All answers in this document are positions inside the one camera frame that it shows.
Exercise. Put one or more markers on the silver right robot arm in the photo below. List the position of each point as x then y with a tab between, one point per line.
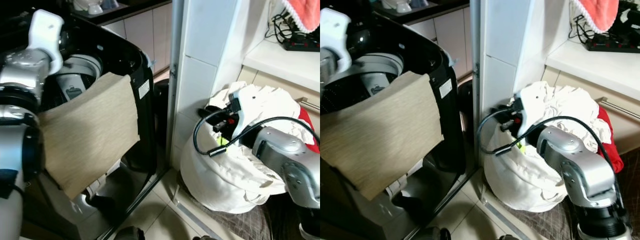
290	155
580	165

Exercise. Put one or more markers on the black top-loading washing machine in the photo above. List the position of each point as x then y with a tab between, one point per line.
442	65
132	60

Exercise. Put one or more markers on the yellow-green small item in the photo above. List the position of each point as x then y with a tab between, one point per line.
222	142
522	147

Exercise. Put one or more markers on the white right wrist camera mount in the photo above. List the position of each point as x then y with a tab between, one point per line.
529	107
244	107

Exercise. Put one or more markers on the white laundry bag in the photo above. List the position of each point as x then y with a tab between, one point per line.
520	180
220	175

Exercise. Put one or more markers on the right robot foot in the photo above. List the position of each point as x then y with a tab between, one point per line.
507	237
204	237

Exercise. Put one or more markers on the white kitchenware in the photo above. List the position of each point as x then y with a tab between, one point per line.
92	6
402	5

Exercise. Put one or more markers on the brown chequered floor mat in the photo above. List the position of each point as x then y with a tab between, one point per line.
545	225
255	225

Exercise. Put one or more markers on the beige counter cabinet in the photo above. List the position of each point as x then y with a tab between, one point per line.
590	70
280	65

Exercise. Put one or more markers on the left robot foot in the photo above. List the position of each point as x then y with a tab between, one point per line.
130	234
432	234

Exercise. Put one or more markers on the black power strip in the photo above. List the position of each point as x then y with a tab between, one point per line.
302	44
612	44

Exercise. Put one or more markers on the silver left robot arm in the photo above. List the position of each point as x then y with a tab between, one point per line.
17	75

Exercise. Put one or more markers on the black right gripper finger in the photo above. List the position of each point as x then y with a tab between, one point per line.
209	112
502	110

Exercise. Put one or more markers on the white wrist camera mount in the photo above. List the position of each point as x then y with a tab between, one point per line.
244	107
332	27
46	27
529	107

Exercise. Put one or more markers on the coral towel with white trim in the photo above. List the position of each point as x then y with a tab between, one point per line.
305	12
597	12

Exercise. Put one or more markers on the beige woven cloth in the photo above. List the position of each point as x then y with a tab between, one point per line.
90	130
380	135

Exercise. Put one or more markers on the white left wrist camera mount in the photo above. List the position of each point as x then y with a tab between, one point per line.
46	27
332	27

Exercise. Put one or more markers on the pale pink kitchen cabinet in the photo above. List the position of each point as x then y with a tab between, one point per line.
445	35
145	35

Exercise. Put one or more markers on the red garment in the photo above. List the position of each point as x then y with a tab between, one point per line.
611	145
309	125

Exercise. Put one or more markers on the aluminium door frame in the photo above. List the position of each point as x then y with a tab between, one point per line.
173	75
476	75

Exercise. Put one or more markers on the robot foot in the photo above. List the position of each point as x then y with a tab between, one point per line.
432	234
130	234
204	237
507	237

